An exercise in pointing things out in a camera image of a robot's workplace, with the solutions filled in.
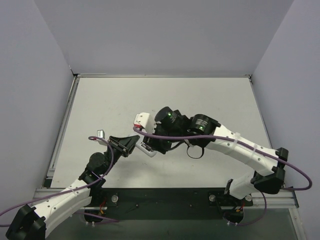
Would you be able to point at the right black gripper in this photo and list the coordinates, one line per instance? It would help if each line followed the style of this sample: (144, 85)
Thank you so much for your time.
(155, 144)

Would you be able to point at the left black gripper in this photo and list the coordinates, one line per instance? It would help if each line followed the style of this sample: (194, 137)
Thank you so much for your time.
(118, 145)

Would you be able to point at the white remote control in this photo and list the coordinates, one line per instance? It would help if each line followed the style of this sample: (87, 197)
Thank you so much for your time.
(146, 149)

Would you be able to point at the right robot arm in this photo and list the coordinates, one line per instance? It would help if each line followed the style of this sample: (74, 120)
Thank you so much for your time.
(267, 174)

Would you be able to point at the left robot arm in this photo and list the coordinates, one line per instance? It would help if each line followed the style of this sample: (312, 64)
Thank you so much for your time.
(37, 222)

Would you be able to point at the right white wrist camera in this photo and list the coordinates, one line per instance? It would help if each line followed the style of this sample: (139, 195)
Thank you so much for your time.
(144, 121)

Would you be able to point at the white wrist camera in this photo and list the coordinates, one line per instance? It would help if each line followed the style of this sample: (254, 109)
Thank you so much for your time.
(100, 135)
(144, 121)

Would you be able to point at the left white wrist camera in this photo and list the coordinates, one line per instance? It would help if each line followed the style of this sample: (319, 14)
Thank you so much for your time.
(100, 135)

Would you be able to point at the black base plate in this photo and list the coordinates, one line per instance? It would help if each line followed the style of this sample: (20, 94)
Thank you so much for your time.
(161, 204)

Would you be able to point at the aluminium frame rail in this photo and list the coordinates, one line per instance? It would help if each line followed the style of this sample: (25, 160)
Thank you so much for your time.
(282, 200)

